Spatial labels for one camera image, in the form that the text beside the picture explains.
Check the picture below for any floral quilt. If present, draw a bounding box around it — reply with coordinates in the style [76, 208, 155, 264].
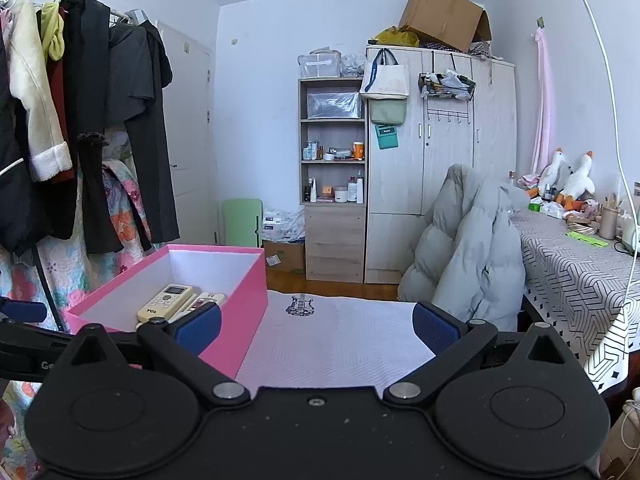
[0, 157, 153, 466]

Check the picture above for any long black coat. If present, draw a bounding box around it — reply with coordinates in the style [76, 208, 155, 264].
[62, 0, 124, 257]

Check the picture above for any red garment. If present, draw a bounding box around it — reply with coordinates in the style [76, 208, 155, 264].
[49, 9, 77, 187]

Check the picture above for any green fabric pouch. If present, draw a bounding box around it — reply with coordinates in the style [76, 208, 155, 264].
[368, 98, 407, 125]

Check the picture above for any green ruler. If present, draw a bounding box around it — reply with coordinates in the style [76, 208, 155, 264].
[566, 229, 609, 249]

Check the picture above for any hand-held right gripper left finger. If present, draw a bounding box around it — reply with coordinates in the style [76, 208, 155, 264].
[62, 302, 251, 409]

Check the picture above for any beige cup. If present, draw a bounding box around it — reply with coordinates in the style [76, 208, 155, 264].
[598, 194, 621, 240]

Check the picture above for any teal pouch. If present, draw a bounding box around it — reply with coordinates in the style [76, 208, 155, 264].
[374, 122, 400, 150]

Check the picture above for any light wooden wardrobe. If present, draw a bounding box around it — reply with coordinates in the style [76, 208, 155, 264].
[364, 43, 518, 286]

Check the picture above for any small cardboard box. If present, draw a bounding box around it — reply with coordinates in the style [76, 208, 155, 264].
[263, 239, 306, 274]

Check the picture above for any cream remote with pink panel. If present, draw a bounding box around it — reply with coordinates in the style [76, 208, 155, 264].
[169, 292, 227, 324]

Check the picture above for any cream fleece coat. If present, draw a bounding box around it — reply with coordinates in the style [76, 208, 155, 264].
[7, 0, 74, 184]

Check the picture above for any yellow plastic bag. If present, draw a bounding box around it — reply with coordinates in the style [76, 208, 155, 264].
[373, 24, 421, 48]

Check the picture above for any white cable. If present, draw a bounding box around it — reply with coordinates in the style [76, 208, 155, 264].
[562, 0, 640, 312]

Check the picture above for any pink cardboard box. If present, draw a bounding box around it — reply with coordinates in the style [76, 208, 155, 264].
[63, 244, 270, 381]

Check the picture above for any large open cardboard box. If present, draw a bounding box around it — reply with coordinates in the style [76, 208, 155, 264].
[398, 0, 493, 54]

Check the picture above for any wooden shelf unit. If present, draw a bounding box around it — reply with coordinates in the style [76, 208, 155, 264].
[298, 78, 369, 284]

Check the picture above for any grey t-shirt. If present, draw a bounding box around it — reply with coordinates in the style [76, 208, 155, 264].
[107, 24, 157, 127]

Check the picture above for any black jacket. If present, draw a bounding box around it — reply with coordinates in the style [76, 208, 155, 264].
[0, 34, 37, 257]

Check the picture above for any grey puffer jacket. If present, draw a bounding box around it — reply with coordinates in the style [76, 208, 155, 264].
[398, 163, 529, 334]

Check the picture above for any white door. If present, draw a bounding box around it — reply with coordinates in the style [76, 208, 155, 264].
[154, 19, 219, 242]

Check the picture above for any over-door hook rack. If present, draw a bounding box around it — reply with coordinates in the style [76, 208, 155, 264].
[426, 102, 471, 124]

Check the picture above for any geometric patterned tablecloth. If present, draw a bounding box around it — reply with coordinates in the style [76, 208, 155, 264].
[509, 209, 640, 397]

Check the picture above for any remote control with grey display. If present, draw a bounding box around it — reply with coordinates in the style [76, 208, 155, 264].
[137, 284, 194, 325]

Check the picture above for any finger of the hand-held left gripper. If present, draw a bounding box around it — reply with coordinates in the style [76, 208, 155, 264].
[0, 319, 77, 351]
[0, 297, 49, 324]

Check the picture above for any clear plastic bag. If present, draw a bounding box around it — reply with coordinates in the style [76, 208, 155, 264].
[340, 52, 367, 79]

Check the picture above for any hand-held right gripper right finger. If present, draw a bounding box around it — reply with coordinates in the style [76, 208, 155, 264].
[382, 300, 576, 408]

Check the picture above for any black wire door basket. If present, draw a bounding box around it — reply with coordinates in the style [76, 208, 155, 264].
[418, 54, 476, 104]

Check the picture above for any pink towel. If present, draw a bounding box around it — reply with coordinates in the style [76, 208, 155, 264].
[530, 27, 554, 177]

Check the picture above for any clear storage box on shelf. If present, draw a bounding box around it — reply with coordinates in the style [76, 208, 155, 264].
[306, 91, 363, 120]

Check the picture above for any white kitchen appliance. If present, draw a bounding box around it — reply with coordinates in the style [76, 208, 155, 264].
[619, 209, 640, 254]

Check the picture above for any white tote bag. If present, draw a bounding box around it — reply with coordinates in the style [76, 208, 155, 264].
[359, 48, 411, 100]

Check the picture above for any clear lidded storage box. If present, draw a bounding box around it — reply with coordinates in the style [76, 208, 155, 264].
[298, 49, 343, 80]

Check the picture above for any green folding stool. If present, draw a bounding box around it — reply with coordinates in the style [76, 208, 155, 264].
[221, 198, 264, 249]

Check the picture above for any white goose plush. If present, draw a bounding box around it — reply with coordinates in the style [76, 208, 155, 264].
[557, 149, 596, 207]
[537, 147, 571, 197]

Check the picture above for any yellow-green garment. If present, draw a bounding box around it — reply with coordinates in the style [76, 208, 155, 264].
[39, 2, 66, 61]

